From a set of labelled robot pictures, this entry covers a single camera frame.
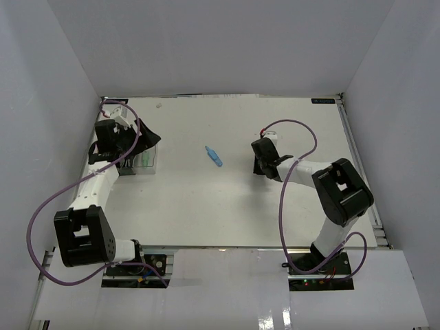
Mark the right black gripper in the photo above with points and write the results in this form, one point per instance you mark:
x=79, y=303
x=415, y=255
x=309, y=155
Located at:
x=256, y=169

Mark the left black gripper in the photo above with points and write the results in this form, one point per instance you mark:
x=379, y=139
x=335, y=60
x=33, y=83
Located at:
x=147, y=139

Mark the grey transparent container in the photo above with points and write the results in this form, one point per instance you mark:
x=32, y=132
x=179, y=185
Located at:
x=125, y=168

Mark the right blue table label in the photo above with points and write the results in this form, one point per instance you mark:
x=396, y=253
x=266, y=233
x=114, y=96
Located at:
x=323, y=101

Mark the green transparent highlighter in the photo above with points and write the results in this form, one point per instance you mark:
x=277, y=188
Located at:
x=144, y=159

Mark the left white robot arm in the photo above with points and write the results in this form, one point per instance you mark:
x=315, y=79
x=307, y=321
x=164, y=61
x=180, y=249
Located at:
x=83, y=232

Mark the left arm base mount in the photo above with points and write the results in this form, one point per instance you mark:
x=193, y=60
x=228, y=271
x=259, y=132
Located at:
x=155, y=276

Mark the left blue table label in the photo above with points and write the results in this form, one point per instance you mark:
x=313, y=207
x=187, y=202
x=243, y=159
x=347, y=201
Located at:
x=124, y=101

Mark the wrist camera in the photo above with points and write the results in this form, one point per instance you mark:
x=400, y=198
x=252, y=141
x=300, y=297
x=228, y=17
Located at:
x=118, y=113
x=272, y=135

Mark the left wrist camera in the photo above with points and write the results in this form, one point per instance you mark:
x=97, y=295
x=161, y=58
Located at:
x=118, y=113

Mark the blue transparent highlighter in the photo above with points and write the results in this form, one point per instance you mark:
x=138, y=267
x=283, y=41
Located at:
x=213, y=156

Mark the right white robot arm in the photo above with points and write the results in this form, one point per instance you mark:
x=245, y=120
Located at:
x=343, y=195

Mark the blue table label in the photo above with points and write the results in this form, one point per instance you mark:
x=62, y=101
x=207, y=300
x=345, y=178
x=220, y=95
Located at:
x=323, y=101
x=124, y=101

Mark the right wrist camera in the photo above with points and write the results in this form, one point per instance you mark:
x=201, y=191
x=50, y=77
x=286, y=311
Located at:
x=272, y=135

